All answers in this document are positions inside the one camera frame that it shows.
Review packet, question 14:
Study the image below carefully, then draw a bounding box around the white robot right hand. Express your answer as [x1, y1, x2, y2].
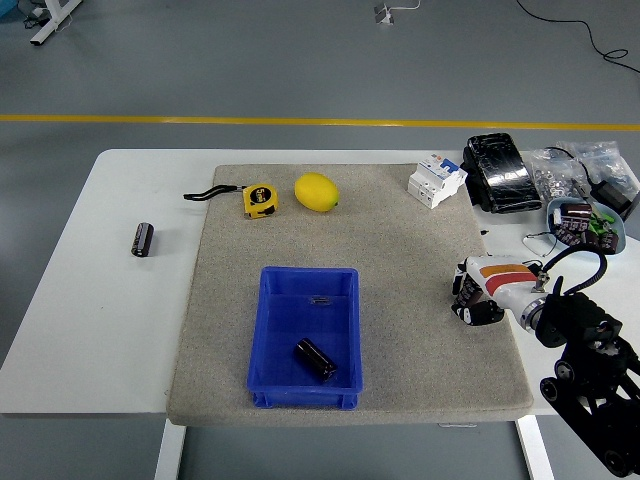
[451, 254, 545, 327]

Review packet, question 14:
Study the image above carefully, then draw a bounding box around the dark cylindrical battery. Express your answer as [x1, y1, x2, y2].
[293, 338, 338, 382]
[130, 222, 156, 259]
[457, 274, 485, 310]

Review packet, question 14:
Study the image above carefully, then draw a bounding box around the blue plastic box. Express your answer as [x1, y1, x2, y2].
[247, 266, 366, 410]

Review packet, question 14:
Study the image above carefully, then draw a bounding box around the large brown capacitor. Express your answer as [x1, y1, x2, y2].
[558, 201, 594, 222]

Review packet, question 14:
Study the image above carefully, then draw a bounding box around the glossy black case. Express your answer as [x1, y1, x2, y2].
[460, 132, 545, 215]

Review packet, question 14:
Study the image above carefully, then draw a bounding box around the clear bag of nuts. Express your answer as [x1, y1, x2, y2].
[525, 148, 592, 202]

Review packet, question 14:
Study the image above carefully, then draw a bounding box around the light blue bowl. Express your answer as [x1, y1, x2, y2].
[545, 197, 628, 260]

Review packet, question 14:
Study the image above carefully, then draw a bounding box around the grey-brown mat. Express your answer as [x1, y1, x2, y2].
[165, 163, 535, 428]

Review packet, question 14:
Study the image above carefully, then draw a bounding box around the white circuit breaker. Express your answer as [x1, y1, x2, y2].
[406, 153, 469, 210]

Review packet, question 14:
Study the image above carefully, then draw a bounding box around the clear bag of screws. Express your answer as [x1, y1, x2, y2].
[557, 140, 640, 197]

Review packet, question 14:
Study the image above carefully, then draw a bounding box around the white table leg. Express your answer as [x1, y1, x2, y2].
[153, 418, 187, 480]
[515, 415, 555, 480]

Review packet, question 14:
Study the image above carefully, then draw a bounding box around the yellow lemon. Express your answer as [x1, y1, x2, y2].
[293, 171, 341, 214]

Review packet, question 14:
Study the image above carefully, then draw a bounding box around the yellow tape measure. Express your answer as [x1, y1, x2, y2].
[182, 183, 280, 221]

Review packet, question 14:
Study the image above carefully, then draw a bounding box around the white table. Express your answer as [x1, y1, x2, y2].
[0, 148, 640, 417]

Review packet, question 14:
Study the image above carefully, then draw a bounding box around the thin black wire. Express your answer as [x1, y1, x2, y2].
[522, 230, 559, 259]

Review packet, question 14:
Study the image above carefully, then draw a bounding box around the black power adapter with cord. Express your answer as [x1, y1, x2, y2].
[543, 146, 636, 221]

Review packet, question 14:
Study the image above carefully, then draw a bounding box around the black floor cable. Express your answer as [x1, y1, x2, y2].
[514, 0, 640, 76]

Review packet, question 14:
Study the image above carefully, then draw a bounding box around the white frame foot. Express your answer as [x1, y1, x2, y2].
[29, 0, 84, 48]

